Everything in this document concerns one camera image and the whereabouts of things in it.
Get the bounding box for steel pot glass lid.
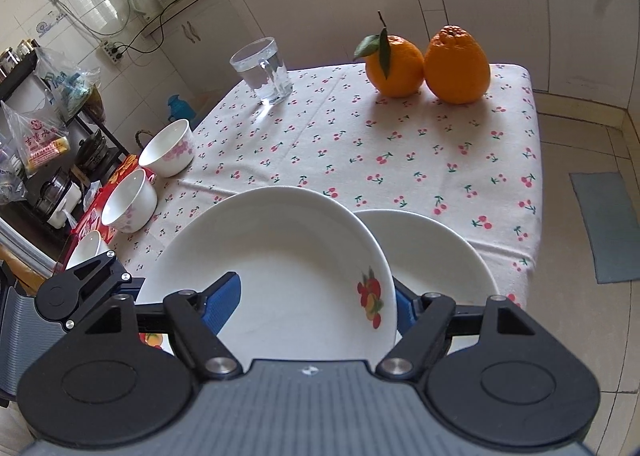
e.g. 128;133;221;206
34;167;82;217

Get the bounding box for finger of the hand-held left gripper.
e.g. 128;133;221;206
64;251;147;332

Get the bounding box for grey floor mat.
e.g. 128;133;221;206
569;172;640;285

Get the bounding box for orange with green leaf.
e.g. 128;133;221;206
353;11;426;99

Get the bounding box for white bowl pink flowers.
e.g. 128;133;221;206
65;230;110;271
138;118;195;179
101;168;159;233

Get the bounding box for red carton box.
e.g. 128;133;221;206
64;154;160;271

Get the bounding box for black storage rack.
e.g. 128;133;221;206
0;43;132;237

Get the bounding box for cherry print tablecloth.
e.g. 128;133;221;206
107;63;544;357

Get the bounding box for bumpy orange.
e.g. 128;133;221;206
424;24;491;105

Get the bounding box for clear bag red print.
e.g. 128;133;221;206
0;100;72;178

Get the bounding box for black pot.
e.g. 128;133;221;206
74;130;110;173

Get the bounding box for blue thermos jug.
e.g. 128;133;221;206
167;94;197;126

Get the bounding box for white plate fruit print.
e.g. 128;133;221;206
134;185;399;368
352;209;501;343
137;331;174;358

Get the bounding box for clear plastic bag blue contents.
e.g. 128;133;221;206
34;47;102;113

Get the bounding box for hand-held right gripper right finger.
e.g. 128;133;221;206
376;277;546;379

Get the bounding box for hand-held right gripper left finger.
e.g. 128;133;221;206
82;272;244;379

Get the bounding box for glass mug with water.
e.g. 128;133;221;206
230;37;294;106

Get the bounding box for wall power socket with plugs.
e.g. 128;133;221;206
101;40;129;67

